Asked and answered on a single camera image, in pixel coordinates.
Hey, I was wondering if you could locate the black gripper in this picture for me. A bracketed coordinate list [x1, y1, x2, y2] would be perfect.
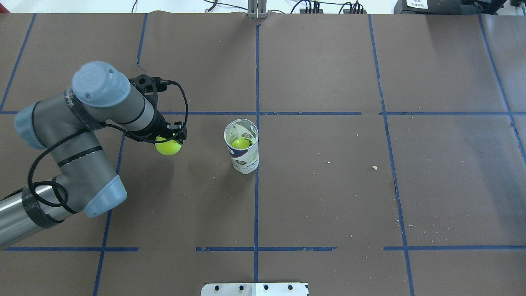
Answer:
[142, 109, 187, 142]

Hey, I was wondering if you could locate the yellow Roland Garros tennis ball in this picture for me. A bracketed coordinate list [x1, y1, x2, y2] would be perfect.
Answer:
[155, 136, 182, 156]

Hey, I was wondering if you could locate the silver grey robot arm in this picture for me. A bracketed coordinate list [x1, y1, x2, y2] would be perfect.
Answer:
[1, 61, 189, 250]

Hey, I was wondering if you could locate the clear tennis ball can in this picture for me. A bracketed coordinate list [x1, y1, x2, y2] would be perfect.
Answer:
[224, 118, 259, 174]

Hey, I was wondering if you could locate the yellow ball inside can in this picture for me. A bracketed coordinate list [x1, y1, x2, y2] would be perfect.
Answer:
[231, 137, 252, 150]

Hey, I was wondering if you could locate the black computer box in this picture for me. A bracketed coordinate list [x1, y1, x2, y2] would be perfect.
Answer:
[394, 0, 485, 15]

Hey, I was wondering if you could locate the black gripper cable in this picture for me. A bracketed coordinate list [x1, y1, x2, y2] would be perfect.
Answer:
[27, 79, 189, 214]

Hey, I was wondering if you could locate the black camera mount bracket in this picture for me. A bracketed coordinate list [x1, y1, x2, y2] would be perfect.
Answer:
[129, 74, 168, 109]

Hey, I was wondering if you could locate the aluminium frame post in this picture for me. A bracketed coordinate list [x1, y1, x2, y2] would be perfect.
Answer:
[247, 0, 268, 19]

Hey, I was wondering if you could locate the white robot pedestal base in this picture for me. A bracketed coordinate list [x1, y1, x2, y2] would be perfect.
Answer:
[201, 282, 309, 296]

